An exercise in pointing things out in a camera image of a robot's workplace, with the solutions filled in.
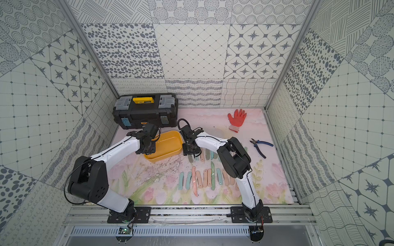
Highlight sage green fruit knife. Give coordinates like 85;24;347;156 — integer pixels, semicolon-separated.
205;149;211;161

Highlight yellow plastic storage tray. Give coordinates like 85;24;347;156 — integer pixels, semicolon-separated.
144;131;183;163

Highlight long coral fruit knife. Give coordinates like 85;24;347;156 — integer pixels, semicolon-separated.
192;166;198;197

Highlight pink folding fruit knife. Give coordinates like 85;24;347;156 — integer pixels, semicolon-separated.
196;171;203;189

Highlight teal folding fruit knife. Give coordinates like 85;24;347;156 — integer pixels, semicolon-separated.
216;168;223;185

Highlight green folding fruit knife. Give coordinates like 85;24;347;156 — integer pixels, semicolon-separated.
211;162;215;190

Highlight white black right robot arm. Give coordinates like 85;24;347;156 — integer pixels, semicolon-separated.
177;118;263;222

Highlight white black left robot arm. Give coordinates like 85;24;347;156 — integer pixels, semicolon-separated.
66;124;161;220

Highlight black Deli toolbox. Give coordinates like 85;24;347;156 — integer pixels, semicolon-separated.
112;93;178;130

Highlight red work glove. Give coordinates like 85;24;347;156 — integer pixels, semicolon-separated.
227;109;247;133

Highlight blue handled pliers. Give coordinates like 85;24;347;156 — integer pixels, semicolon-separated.
249;138;275;159

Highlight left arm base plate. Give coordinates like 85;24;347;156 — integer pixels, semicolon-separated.
107;207;152;224

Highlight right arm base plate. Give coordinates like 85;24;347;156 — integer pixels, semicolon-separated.
226;206;273;223

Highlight aluminium front rail frame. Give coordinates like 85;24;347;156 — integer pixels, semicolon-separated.
55;204;323;246

